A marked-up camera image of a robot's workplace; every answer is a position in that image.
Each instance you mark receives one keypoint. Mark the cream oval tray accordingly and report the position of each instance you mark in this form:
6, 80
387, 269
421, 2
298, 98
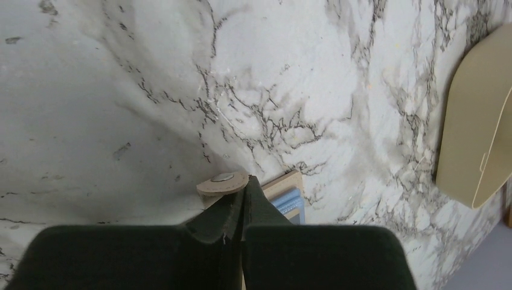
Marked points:
475, 154

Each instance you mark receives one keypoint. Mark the beige leather card holder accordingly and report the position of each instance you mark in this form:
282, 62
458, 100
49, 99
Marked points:
211, 190

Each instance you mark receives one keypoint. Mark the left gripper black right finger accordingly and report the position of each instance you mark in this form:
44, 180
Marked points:
277, 254

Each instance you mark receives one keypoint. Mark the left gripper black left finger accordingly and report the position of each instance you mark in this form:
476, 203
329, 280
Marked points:
203, 253

